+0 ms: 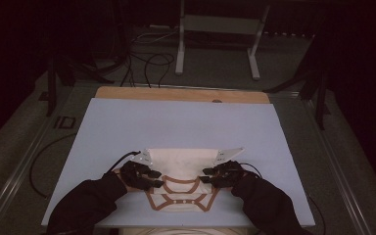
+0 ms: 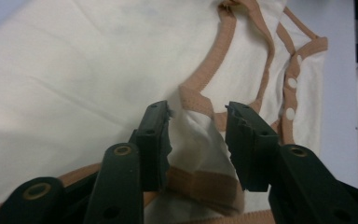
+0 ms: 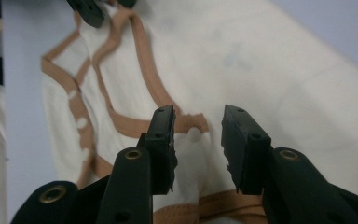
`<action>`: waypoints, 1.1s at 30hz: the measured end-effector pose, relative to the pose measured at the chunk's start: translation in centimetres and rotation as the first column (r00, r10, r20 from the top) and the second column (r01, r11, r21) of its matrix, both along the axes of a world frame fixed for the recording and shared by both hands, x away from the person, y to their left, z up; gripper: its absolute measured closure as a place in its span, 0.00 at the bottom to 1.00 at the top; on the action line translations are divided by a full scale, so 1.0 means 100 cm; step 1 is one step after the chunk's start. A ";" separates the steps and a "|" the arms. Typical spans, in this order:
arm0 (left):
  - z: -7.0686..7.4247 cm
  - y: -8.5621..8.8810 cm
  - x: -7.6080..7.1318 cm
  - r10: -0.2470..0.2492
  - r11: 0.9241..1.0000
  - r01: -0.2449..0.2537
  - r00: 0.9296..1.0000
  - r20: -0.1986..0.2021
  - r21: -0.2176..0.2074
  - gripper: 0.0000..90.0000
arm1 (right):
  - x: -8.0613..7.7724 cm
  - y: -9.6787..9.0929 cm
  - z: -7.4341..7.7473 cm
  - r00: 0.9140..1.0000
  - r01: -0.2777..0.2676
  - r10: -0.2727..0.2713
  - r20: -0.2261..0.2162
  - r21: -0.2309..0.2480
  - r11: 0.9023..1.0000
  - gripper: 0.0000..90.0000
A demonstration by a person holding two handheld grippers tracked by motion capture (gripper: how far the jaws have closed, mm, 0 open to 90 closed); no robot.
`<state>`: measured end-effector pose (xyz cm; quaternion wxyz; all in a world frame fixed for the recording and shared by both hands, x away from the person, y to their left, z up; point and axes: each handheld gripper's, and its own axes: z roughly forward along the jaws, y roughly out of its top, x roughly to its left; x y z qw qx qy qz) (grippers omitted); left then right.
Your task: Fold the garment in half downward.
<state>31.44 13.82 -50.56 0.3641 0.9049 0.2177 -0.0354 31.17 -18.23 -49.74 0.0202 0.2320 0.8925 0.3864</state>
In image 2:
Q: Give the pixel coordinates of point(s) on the white baby bodysuit tan trim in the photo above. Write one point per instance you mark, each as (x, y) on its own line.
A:
(74, 77)

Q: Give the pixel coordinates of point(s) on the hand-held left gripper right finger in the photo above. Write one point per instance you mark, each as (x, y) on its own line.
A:
(251, 149)

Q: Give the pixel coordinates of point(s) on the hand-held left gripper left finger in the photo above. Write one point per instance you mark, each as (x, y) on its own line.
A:
(152, 146)

